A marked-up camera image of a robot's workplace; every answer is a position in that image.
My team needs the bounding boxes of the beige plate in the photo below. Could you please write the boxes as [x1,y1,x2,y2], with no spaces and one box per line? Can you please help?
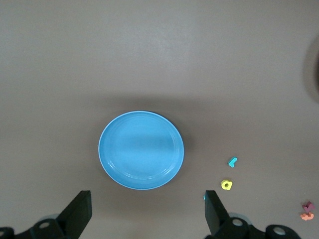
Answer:
[303,34,319,103]

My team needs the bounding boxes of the blue plate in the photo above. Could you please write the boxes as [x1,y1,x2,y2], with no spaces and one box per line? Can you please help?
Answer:
[98,111,185,191]

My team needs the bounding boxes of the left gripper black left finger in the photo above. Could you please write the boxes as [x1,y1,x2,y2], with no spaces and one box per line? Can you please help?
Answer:
[0,190,92,239]

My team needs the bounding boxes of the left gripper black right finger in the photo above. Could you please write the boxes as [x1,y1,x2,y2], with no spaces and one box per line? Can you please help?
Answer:
[204,190,300,239]

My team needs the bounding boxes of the dark red foam letter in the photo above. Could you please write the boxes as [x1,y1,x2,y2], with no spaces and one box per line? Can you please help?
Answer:
[302,201,315,214]

